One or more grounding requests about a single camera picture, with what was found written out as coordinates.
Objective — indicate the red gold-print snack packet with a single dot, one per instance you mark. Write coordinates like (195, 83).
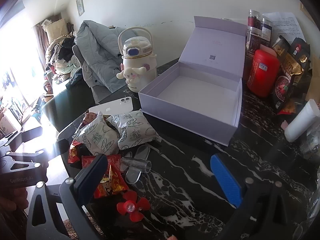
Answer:
(74, 153)

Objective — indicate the red toy fan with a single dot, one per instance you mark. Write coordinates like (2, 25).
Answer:
(131, 207)

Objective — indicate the white paper sheet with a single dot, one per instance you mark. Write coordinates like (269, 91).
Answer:
(287, 25)

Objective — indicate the pile of clothes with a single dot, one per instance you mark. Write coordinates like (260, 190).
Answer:
(62, 55)

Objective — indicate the brown snack packet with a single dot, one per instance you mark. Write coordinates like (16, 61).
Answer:
(90, 118)

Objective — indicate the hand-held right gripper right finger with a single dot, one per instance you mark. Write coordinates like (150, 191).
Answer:
(225, 180)

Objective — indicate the black bag red logo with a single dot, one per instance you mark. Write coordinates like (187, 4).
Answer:
(301, 52)

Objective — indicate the red cartoon-figure snack packet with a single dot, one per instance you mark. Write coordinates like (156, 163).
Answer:
(112, 182)

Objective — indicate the lavender gift box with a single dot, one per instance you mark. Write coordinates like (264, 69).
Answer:
(200, 90)

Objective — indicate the brown curtain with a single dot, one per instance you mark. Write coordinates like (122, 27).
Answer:
(40, 37)

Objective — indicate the cream cartoon water bottle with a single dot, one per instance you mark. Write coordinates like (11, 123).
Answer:
(136, 65)

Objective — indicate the white paper roll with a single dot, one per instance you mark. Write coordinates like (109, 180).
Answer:
(302, 120)

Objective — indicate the white smartphone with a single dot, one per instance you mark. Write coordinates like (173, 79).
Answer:
(112, 105)

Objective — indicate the small framed wall picture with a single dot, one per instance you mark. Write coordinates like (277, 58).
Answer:
(80, 5)

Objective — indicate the grey-blue down jacket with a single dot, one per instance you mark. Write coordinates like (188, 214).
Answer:
(97, 55)

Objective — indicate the clear plastic bag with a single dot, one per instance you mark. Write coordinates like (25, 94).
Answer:
(311, 145)

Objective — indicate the white bread packet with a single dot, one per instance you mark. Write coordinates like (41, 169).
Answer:
(100, 137)
(135, 130)

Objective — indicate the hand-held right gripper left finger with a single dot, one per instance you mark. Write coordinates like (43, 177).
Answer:
(92, 175)

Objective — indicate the cream tote bag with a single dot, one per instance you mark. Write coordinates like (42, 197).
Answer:
(56, 28)

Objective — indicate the red canister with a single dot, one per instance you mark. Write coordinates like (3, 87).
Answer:
(263, 75)

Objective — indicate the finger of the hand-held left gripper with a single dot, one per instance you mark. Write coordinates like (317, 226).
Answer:
(25, 177)
(10, 140)

